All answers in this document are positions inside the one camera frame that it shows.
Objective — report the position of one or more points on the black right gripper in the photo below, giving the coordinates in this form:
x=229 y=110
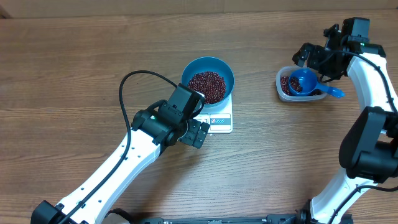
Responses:
x=316 y=53

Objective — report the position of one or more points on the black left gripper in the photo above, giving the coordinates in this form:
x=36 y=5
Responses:
x=191 y=138

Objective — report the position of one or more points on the blue plastic measuring scoop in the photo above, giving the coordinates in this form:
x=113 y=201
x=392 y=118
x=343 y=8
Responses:
x=303 y=82

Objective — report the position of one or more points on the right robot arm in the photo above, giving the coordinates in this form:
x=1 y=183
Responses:
x=368 y=153

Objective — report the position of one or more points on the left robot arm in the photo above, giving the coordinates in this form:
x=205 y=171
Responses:
x=152 y=130

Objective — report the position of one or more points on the white digital kitchen scale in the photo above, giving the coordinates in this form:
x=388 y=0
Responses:
x=219 y=116

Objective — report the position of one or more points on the red beans in bowl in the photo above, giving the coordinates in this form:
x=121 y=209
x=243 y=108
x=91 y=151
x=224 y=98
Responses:
x=211 y=84

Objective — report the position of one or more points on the teal metal bowl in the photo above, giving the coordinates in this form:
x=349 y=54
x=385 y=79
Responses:
x=212 y=64

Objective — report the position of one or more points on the clear plastic food container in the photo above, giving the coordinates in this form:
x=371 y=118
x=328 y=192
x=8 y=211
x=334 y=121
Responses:
x=287 y=71

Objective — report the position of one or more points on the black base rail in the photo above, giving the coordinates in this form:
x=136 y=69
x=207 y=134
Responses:
x=269 y=219

